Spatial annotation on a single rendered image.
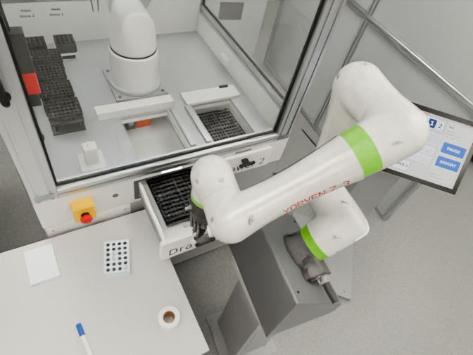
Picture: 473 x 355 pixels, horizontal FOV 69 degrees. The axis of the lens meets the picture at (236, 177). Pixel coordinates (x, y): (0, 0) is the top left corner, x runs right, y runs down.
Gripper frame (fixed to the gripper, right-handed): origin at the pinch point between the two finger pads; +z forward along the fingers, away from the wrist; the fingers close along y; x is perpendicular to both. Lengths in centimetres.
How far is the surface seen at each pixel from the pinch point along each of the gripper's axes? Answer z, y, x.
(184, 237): 0.8, -2.6, -3.3
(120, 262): 14.7, -8.3, -23.6
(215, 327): 92, 14, 16
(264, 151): 3, -27, 45
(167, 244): 0.8, -2.4, -9.4
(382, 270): 93, 32, 134
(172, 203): 7.5, -19.9, 0.3
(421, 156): -11, 7, 101
